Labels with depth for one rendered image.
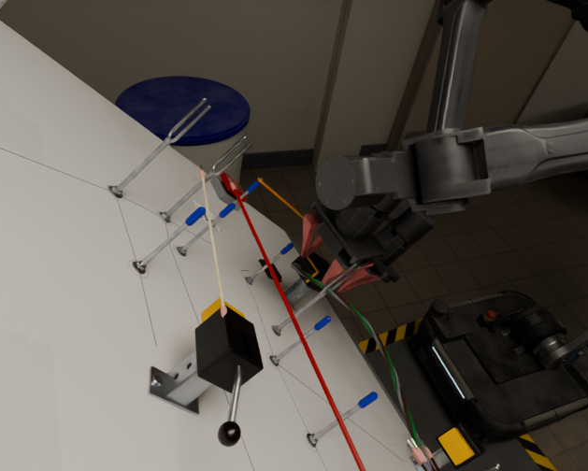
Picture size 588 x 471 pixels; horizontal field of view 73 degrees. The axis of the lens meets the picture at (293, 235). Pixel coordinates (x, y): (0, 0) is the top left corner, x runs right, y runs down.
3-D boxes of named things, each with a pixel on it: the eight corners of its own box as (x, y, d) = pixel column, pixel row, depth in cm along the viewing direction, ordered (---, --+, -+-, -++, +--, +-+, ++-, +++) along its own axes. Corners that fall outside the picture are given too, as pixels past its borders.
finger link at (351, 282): (337, 299, 70) (377, 265, 67) (317, 268, 74) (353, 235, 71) (354, 302, 75) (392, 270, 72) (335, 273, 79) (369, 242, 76)
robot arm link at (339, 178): (475, 208, 42) (465, 128, 42) (421, 218, 35) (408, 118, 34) (380, 221, 51) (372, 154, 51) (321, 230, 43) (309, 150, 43)
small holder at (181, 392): (141, 478, 23) (233, 408, 21) (150, 356, 30) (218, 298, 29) (200, 496, 25) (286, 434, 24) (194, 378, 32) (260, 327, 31)
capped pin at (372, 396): (308, 446, 40) (377, 398, 38) (304, 432, 41) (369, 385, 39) (317, 449, 41) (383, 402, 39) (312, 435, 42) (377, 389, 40)
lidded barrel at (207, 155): (231, 182, 253) (235, 74, 204) (254, 247, 216) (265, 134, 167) (135, 192, 235) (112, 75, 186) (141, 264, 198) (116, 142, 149)
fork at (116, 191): (107, 183, 43) (199, 92, 40) (121, 191, 44) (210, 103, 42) (108, 193, 42) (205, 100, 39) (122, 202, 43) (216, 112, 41)
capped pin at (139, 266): (141, 263, 38) (206, 204, 36) (147, 275, 37) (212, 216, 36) (129, 260, 36) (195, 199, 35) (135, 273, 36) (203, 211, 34)
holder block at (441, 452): (441, 481, 67) (491, 449, 65) (423, 490, 57) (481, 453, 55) (424, 453, 69) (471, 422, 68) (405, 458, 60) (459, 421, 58)
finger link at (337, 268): (314, 303, 54) (352, 261, 49) (289, 262, 57) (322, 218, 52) (347, 293, 59) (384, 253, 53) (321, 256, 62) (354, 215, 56)
